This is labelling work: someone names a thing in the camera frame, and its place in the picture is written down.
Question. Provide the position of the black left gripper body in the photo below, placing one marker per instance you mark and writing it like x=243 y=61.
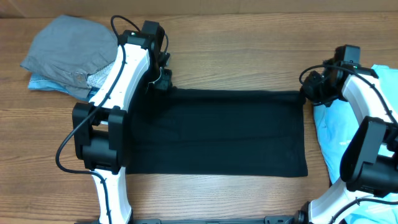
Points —
x=162 y=82

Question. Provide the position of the black t-shirt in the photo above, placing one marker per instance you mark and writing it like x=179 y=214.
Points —
x=219 y=132

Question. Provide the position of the folded light blue garment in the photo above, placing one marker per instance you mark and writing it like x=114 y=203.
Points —
x=38 y=82

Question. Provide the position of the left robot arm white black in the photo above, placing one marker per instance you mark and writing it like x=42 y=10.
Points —
x=100 y=126

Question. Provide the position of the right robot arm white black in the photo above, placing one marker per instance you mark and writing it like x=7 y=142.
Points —
x=368 y=168

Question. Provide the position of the folded grey shorts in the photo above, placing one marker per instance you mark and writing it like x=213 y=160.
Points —
x=75 y=53

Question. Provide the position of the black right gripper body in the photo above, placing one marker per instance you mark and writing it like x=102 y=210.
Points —
x=319 y=91

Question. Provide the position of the light blue printed t-shirt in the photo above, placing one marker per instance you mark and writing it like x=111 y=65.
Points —
x=336 y=126

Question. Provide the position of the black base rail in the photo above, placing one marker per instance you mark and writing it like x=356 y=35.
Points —
x=199 y=221

